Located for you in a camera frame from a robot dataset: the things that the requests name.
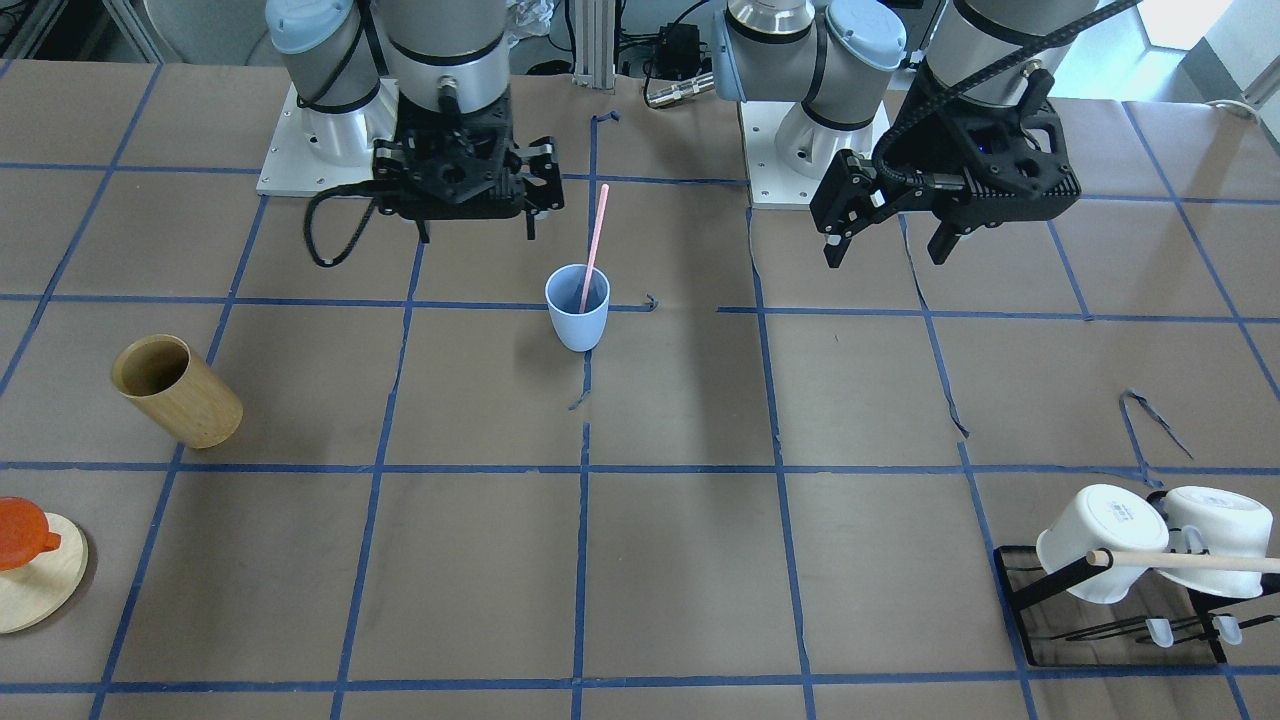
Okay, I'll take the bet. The wooden rack dowel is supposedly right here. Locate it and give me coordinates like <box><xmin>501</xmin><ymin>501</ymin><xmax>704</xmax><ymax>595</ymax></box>
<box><xmin>1083</xmin><ymin>548</ymin><xmax>1280</xmax><ymax>574</ymax></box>

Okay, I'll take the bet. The pink chopstick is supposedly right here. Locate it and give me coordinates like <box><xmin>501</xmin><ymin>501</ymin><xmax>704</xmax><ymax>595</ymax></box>
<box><xmin>579</xmin><ymin>183</ymin><xmax>611</xmax><ymax>314</ymax></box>

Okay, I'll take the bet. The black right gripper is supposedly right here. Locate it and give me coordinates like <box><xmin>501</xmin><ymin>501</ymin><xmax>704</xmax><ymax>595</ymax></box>
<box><xmin>372</xmin><ymin>100</ymin><xmax>564</xmax><ymax>245</ymax></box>

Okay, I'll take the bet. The wooden mug tree stand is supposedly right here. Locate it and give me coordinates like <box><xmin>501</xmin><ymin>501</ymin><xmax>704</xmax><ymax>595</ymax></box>
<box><xmin>1</xmin><ymin>512</ymin><xmax>90</xmax><ymax>635</ymax></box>

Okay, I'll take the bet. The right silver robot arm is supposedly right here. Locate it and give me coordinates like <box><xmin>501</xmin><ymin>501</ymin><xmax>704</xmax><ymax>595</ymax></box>
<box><xmin>256</xmin><ymin>1</ymin><xmax>564</xmax><ymax>249</ymax></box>

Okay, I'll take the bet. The light blue plastic cup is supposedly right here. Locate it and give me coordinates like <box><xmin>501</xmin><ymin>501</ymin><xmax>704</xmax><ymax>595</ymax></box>
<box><xmin>544</xmin><ymin>264</ymin><xmax>611</xmax><ymax>354</ymax></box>

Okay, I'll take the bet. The white mug near rack end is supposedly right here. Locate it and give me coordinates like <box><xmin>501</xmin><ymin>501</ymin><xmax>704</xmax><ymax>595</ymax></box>
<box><xmin>1157</xmin><ymin>486</ymin><xmax>1274</xmax><ymax>600</ymax></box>

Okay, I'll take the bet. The bamboo cylinder holder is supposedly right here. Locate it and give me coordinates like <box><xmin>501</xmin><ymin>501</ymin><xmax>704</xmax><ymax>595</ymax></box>
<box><xmin>110</xmin><ymin>334</ymin><xmax>244</xmax><ymax>448</ymax></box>

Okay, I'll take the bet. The orange mug on tree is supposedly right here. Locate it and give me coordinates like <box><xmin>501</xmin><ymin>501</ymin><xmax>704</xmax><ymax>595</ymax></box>
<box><xmin>1</xmin><ymin>496</ymin><xmax>61</xmax><ymax>571</ymax></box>

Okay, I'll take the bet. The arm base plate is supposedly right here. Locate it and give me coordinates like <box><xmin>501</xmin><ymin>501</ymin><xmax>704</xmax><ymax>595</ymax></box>
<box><xmin>739</xmin><ymin>101</ymin><xmax>891</xmax><ymax>210</ymax></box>
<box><xmin>256</xmin><ymin>79</ymin><xmax>399</xmax><ymax>199</ymax></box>

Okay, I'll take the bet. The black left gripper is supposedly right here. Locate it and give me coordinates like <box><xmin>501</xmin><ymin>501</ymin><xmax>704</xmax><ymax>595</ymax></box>
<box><xmin>809</xmin><ymin>72</ymin><xmax>1082</xmax><ymax>269</ymax></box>

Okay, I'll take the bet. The aluminium frame post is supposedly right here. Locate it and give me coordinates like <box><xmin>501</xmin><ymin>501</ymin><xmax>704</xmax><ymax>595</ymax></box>
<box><xmin>567</xmin><ymin>0</ymin><xmax>620</xmax><ymax>94</ymax></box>

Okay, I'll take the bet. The black wire mug rack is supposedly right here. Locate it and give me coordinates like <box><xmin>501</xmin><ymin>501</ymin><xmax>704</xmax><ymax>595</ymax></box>
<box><xmin>993</xmin><ymin>544</ymin><xmax>1277</xmax><ymax>669</ymax></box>

